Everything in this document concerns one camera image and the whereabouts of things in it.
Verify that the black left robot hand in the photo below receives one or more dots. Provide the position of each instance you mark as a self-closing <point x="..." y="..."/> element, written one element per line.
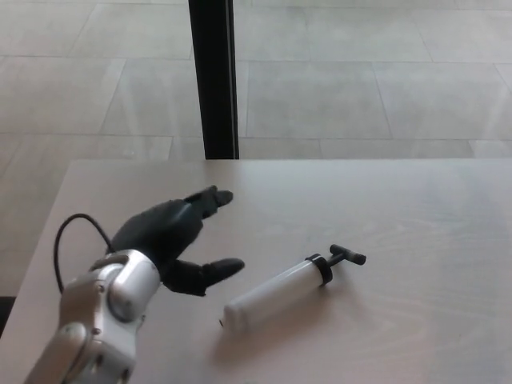
<point x="160" y="232"/>

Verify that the black vertical post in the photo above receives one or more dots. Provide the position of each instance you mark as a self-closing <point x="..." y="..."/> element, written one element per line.
<point x="214" y="80"/>

